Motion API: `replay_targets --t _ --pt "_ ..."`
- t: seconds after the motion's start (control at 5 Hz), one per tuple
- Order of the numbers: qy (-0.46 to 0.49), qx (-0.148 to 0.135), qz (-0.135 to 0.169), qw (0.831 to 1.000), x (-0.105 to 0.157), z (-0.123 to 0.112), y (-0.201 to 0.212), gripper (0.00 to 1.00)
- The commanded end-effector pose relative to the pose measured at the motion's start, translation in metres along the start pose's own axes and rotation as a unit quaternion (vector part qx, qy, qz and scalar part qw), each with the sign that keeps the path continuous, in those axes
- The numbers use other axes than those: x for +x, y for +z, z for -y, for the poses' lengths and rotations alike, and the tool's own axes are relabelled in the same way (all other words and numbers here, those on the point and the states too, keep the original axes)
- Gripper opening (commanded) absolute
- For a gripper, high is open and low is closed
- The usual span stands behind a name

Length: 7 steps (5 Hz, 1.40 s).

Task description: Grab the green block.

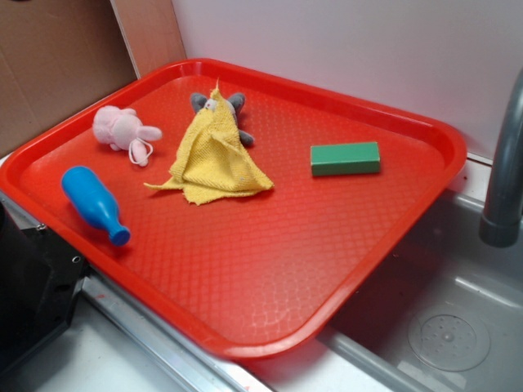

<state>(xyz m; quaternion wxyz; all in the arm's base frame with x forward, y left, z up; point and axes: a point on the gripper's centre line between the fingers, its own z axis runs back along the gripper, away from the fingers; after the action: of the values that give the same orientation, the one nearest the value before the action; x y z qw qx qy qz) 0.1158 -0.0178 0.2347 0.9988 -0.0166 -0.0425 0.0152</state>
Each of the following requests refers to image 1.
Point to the brown cardboard panel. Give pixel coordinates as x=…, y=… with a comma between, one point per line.
x=57, y=58

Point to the red plastic tray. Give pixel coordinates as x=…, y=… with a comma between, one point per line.
x=249, y=277

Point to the green rectangular block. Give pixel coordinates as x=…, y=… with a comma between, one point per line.
x=345, y=159

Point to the grey toy sink basin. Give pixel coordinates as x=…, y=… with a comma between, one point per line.
x=442, y=312

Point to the grey sink faucet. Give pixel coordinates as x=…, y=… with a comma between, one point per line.
x=502, y=213

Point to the blue plastic bottle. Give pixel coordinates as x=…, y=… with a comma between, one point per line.
x=95, y=203

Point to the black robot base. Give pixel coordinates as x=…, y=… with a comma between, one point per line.
x=40, y=279

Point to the yellow knitted cloth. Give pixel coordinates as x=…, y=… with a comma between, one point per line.
x=211, y=161

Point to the pink plush bunny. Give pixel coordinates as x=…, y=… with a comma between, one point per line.
x=122, y=130

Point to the grey plush toy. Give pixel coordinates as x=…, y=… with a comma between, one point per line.
x=235, y=103

